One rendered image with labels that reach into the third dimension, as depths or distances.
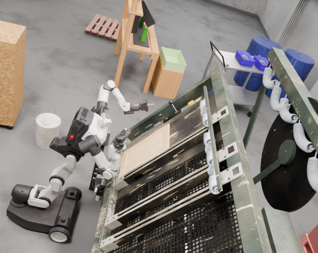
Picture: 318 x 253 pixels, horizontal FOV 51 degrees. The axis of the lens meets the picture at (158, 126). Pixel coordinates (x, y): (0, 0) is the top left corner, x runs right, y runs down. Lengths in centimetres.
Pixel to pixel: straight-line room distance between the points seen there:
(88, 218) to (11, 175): 102
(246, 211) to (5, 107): 340
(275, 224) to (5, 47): 322
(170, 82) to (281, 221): 425
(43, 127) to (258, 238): 312
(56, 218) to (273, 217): 226
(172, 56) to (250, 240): 496
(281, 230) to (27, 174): 300
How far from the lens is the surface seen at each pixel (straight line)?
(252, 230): 171
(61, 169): 318
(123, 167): 310
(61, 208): 364
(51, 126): 426
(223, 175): 200
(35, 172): 420
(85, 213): 387
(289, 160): 239
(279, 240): 192
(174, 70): 582
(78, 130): 277
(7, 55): 409
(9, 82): 426
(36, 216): 359
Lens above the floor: 307
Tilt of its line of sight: 35 degrees down
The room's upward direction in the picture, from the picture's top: 20 degrees clockwise
